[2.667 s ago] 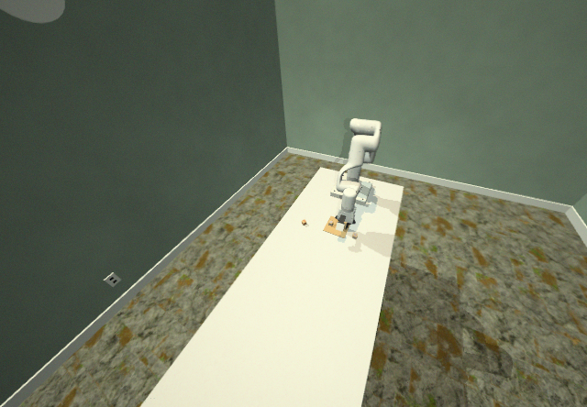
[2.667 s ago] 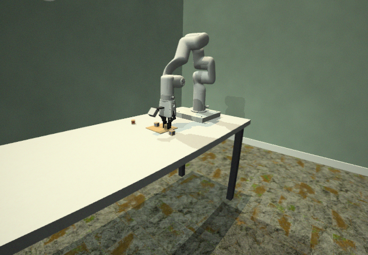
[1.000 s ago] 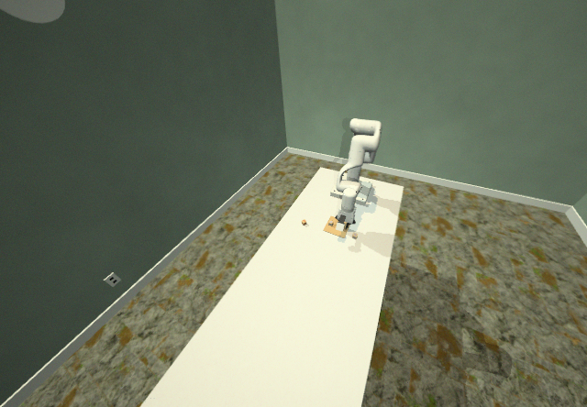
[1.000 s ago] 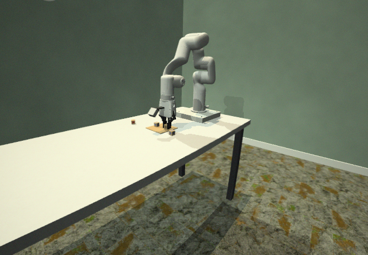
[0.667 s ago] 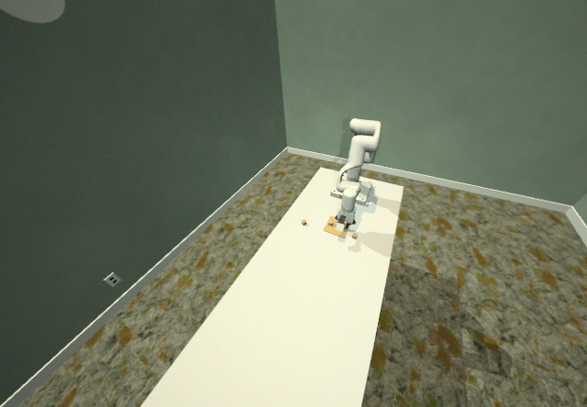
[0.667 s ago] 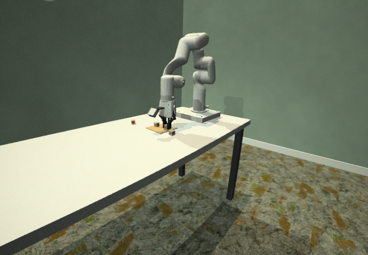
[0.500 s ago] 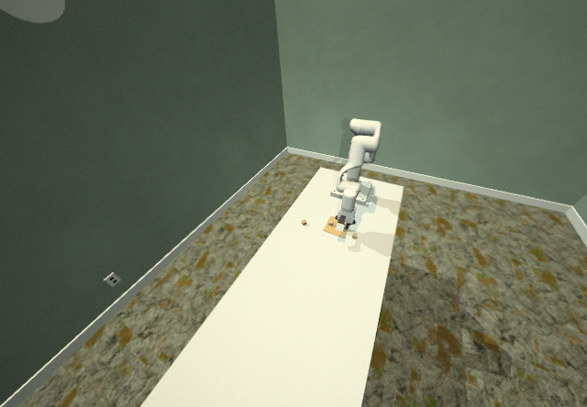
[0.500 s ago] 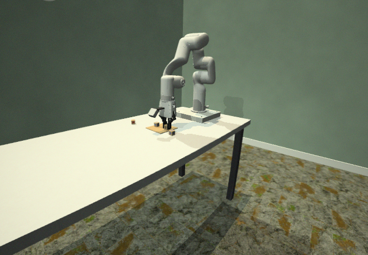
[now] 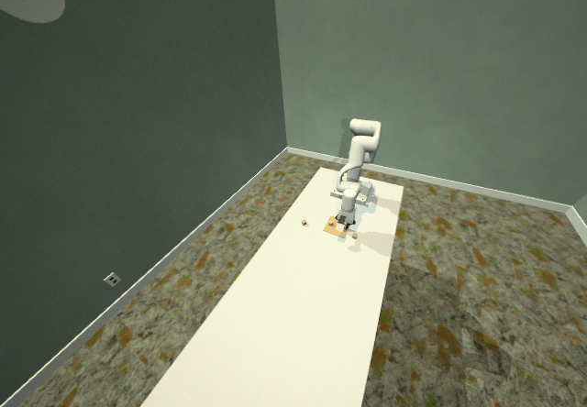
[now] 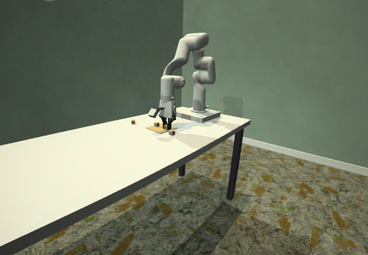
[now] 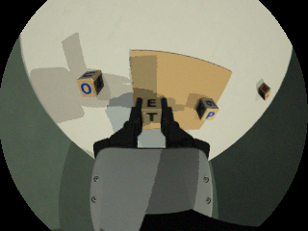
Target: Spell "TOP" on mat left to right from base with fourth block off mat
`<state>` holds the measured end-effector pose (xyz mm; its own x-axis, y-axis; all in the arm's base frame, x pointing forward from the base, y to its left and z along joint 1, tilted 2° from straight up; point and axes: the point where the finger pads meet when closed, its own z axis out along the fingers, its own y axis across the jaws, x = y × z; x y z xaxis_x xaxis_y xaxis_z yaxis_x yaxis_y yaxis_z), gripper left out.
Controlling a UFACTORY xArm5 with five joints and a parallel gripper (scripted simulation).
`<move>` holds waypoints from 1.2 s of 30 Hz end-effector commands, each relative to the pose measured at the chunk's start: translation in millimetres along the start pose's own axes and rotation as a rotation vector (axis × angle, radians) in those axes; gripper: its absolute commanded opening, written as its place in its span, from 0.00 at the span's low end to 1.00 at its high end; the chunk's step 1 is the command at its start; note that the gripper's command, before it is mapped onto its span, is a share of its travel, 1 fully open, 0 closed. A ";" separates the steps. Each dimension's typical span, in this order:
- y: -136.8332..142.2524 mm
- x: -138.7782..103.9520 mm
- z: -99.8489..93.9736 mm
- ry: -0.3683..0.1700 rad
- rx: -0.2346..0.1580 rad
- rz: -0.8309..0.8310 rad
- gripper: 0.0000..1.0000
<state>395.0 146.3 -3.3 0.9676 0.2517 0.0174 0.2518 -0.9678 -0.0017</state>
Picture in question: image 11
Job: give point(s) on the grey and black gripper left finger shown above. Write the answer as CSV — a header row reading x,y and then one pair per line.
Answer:
x,y
127,136

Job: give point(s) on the wooden letter block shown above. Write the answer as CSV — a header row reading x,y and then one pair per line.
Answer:
x,y
151,110
264,91
90,83
207,109

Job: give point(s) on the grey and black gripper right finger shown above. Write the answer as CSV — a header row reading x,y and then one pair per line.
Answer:
x,y
177,137

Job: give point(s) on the tan flat mat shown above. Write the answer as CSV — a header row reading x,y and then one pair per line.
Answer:
x,y
181,79

